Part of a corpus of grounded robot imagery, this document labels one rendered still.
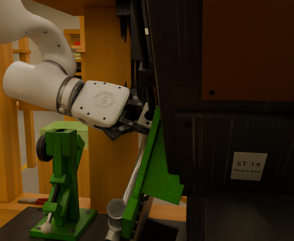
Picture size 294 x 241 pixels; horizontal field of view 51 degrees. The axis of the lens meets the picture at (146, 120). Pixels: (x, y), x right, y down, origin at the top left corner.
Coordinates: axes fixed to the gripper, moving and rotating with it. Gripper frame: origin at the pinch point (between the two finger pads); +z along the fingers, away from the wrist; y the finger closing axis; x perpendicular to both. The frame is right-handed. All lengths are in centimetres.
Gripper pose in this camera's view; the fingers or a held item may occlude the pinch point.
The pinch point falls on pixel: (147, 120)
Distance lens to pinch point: 63.9
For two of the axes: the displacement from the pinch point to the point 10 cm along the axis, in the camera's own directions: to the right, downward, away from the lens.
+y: 3.2, -8.0, 5.1
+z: 9.5, 3.0, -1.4
